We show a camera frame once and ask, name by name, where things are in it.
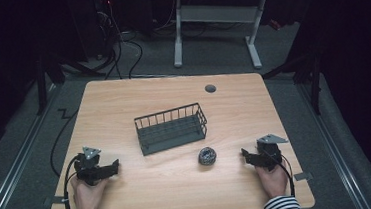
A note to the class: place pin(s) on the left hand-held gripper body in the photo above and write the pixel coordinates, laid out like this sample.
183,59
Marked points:
88,167

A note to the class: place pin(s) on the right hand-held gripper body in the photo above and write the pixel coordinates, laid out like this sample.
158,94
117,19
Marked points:
271,153

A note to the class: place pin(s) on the steel wool scrubber ball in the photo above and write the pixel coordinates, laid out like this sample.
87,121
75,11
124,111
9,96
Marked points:
207,155

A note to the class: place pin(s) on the person's right hand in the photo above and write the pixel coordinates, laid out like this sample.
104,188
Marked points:
273,183

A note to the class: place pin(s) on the person's left hand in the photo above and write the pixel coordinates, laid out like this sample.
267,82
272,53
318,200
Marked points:
88,199

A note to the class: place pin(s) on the grey tape piece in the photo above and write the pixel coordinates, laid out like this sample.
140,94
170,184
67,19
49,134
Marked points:
302,176
55,200

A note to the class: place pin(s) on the round grey table grommet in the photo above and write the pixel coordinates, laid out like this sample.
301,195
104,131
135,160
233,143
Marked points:
210,88

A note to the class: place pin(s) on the black metal stand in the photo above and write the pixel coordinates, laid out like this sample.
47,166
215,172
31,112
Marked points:
41,85
315,84

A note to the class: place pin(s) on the white-framed wooden desk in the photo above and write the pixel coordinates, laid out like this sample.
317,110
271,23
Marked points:
216,14

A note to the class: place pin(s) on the metal floor rail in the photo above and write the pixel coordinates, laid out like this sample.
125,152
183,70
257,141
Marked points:
15,171
338,156

